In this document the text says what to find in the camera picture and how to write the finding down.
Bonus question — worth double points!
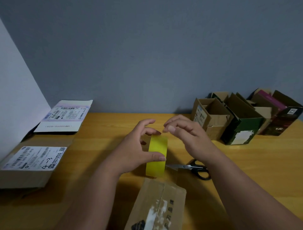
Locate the brown carton with label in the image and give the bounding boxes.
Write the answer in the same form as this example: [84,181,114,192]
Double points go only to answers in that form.
[190,97,235,141]

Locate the person's left hand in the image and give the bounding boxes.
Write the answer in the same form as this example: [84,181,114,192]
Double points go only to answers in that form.
[106,119,167,177]

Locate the person's left forearm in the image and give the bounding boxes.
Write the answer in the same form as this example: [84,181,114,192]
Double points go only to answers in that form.
[54,163,121,230]

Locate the green box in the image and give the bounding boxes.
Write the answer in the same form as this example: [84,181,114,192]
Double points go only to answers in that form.
[208,92,265,145]

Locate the person's right forearm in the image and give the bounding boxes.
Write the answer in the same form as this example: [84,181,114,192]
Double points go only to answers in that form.
[207,154,303,230]

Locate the small brown cardboard box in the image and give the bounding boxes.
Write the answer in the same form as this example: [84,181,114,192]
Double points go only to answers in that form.
[246,100,273,135]

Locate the person's right hand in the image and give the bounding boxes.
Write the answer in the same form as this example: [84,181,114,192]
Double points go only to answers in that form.
[163,115,224,167]

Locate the plain brown carton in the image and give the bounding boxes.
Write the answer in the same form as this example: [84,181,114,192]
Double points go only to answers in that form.
[124,178,187,230]

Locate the black scissors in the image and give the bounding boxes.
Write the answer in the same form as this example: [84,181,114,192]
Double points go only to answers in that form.
[165,159,212,181]

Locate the yellow tape roll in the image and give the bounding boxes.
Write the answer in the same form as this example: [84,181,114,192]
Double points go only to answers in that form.
[146,135,169,178]

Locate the pink and black carton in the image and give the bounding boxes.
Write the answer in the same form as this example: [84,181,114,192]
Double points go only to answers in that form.
[247,89,303,137]

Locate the black box white label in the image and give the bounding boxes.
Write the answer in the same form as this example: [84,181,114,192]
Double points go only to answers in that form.
[21,100,93,142]

